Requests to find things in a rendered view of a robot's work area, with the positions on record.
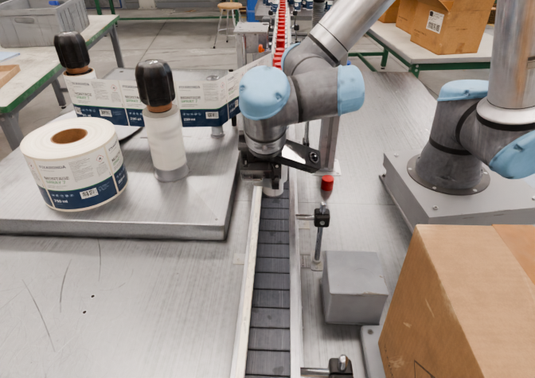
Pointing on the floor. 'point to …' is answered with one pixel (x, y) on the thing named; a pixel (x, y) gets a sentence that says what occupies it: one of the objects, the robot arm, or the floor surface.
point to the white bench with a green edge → (44, 74)
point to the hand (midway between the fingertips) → (277, 183)
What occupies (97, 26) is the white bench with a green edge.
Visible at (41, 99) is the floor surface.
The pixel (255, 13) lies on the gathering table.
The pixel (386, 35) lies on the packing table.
